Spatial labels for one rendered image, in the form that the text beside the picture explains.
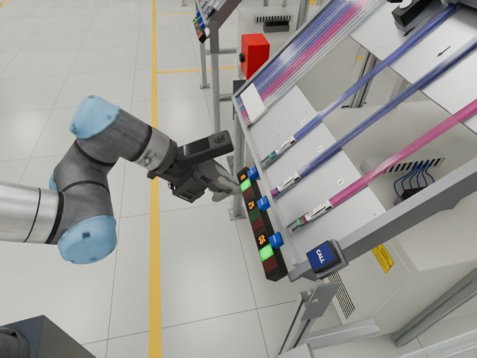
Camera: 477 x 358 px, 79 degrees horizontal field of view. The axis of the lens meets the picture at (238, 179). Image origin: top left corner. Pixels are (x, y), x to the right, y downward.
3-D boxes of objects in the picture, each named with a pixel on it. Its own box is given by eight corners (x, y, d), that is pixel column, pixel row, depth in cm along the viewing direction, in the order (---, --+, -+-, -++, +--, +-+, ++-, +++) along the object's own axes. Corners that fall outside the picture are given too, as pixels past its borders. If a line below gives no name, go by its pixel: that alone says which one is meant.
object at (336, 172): (309, 267, 60) (300, 264, 58) (241, 102, 105) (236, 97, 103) (393, 218, 52) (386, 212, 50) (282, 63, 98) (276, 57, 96)
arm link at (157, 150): (152, 118, 54) (152, 145, 48) (172, 130, 57) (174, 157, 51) (130, 143, 57) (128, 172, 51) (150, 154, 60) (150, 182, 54)
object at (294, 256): (310, 273, 62) (291, 266, 57) (244, 109, 107) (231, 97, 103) (315, 270, 61) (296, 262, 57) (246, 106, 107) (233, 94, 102)
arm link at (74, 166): (43, 214, 47) (77, 167, 43) (45, 170, 54) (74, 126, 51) (91, 224, 52) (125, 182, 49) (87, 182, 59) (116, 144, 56)
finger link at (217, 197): (227, 202, 70) (197, 188, 64) (244, 188, 67) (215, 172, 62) (229, 212, 68) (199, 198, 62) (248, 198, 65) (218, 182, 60)
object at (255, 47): (233, 183, 174) (233, 50, 119) (226, 157, 190) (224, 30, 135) (271, 177, 178) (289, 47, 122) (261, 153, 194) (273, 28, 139)
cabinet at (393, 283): (344, 347, 113) (417, 271, 69) (287, 209, 161) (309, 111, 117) (486, 313, 123) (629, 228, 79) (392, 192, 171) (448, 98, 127)
